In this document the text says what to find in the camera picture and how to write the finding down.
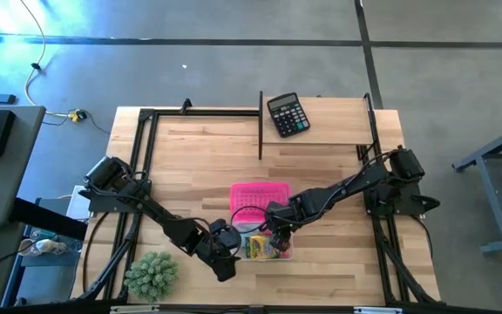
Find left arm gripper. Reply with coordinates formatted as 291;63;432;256
192;217;243;283

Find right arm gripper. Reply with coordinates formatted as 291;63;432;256
262;199;301;254

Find yellow green crayon box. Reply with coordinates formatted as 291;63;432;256
245;234;281;261

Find clear pencil case pink lid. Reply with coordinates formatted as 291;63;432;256
228;181;295;263

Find green artificial plant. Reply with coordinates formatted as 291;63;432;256
123;250;180;303

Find black desk calculator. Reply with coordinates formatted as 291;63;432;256
266;92;311;139

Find wooden riser shelf black legs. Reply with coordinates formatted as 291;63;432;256
257;90;382;160

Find blue grey storage cart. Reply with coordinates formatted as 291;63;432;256
0;224;85;309

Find black angled beam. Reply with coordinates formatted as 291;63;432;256
9;197;89;242

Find grey desk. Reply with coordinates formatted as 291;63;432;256
0;104;46;309

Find silver metal bracket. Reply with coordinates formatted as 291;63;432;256
110;304;160;314
354;306;404;314

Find black aluminium table frame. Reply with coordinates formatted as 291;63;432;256
71;98;444;314

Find white floor cable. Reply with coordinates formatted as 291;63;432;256
18;0;78;119

